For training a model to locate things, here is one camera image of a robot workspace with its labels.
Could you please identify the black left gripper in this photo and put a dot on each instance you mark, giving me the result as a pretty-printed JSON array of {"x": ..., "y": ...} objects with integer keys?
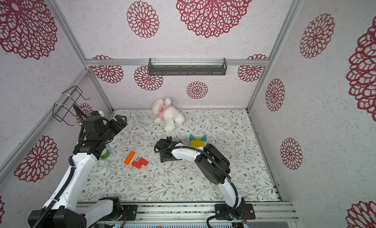
[{"x": 118, "y": 127}]

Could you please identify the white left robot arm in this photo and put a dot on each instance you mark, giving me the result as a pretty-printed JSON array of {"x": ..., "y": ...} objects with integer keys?
[{"x": 60, "y": 209}]

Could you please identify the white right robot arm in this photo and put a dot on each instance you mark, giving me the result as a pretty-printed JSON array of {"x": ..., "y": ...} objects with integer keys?
[{"x": 216, "y": 169}]

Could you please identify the right red block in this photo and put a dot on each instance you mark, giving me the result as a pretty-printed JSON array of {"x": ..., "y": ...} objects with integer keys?
[{"x": 143, "y": 162}]

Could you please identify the red block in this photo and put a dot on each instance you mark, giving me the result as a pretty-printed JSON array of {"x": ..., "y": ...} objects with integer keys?
[
  {"x": 143, "y": 162},
  {"x": 136, "y": 164}
]

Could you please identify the green tape roll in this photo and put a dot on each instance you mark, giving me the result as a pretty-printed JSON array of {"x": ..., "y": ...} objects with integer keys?
[{"x": 105, "y": 154}]

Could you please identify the left red block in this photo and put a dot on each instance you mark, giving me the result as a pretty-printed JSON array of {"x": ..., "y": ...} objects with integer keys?
[{"x": 136, "y": 164}]

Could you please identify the left orange long block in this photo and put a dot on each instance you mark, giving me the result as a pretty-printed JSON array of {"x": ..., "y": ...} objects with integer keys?
[{"x": 129, "y": 158}]

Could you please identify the white teddy bear pink shirt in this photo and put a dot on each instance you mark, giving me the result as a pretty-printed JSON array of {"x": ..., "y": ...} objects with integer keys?
[{"x": 166, "y": 113}]

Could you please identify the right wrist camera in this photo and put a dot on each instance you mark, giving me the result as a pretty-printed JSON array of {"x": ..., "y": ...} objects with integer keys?
[{"x": 163, "y": 143}]

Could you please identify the black wire wall rack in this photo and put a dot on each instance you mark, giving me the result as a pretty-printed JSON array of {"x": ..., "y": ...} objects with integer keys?
[{"x": 61, "y": 110}]

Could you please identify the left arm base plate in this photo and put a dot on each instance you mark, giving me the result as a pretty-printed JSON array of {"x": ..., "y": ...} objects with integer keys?
[{"x": 127, "y": 212}]

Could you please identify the grey wall shelf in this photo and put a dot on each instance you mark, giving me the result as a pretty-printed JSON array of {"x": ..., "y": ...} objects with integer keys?
[{"x": 187, "y": 68}]

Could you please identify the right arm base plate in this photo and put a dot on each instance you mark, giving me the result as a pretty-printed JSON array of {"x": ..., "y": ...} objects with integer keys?
[{"x": 244, "y": 212}]

